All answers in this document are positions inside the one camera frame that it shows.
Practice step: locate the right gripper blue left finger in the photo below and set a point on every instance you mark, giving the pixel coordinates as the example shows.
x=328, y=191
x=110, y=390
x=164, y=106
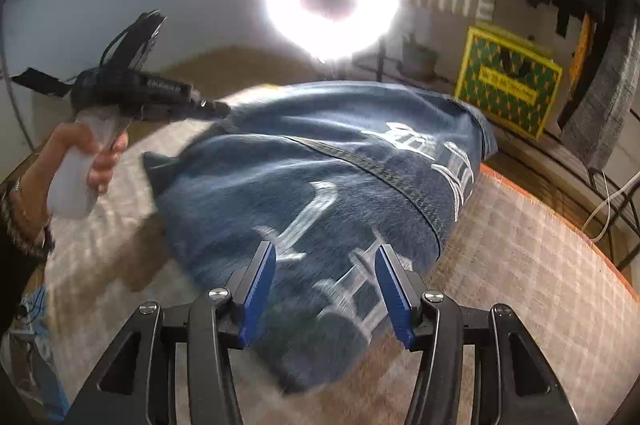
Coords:
x=250, y=298

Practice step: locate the black metal clothes rack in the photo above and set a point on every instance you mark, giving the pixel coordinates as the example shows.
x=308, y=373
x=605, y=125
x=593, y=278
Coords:
x=605, y=205

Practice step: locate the grey plaid hanging coat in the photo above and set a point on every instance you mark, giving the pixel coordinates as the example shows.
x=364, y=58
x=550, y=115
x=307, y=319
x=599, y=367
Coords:
x=593, y=130

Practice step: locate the blue denim jacket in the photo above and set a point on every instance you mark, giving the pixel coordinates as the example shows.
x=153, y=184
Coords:
x=327, y=173

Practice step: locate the beige checked bed mattress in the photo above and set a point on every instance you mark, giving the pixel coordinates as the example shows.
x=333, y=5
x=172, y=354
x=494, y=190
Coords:
x=506, y=247

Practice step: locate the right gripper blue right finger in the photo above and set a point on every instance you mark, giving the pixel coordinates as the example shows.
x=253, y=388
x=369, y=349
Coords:
x=398, y=294

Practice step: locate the yellow green patterned box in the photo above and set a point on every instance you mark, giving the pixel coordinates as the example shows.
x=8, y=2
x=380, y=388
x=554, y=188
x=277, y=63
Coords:
x=508, y=79

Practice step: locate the person's left hand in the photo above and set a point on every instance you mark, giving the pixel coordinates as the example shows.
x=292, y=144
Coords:
x=97, y=162

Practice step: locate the small potted plant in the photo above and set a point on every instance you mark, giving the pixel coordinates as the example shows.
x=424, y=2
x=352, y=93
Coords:
x=417, y=61

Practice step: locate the yellow hanging scarf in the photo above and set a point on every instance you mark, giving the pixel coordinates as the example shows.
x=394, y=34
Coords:
x=581, y=66

